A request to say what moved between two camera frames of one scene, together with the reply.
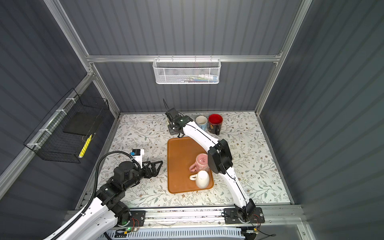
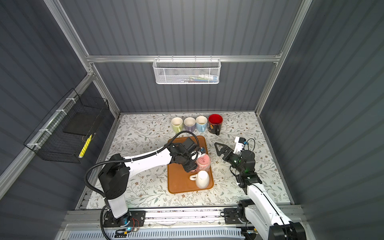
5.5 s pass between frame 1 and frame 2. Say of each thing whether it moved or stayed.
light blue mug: stayed
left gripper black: moved
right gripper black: moved
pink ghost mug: stayed
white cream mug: stayed
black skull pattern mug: stayed
